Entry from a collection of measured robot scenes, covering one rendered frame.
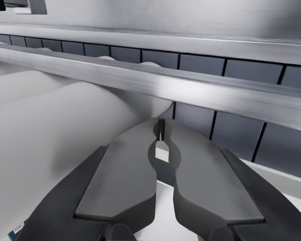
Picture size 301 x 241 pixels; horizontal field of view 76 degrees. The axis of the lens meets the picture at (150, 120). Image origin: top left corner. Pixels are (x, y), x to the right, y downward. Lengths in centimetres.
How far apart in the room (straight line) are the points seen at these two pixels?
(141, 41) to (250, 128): 12
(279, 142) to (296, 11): 10
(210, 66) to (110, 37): 11
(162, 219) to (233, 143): 16
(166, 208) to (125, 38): 21
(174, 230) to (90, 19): 31
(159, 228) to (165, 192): 8
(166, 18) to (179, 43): 6
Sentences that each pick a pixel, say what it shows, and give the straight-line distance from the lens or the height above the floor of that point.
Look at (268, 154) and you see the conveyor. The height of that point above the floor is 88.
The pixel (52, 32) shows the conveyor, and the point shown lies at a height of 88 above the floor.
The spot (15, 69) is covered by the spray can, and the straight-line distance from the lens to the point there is 25.
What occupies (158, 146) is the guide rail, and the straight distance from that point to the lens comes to 17.
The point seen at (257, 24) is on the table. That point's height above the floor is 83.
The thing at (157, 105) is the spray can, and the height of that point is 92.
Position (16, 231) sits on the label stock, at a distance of 53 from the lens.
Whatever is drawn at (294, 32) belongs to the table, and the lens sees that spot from 21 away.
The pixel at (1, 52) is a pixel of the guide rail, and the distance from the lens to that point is 20.
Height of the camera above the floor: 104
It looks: 50 degrees down
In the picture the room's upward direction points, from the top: 127 degrees counter-clockwise
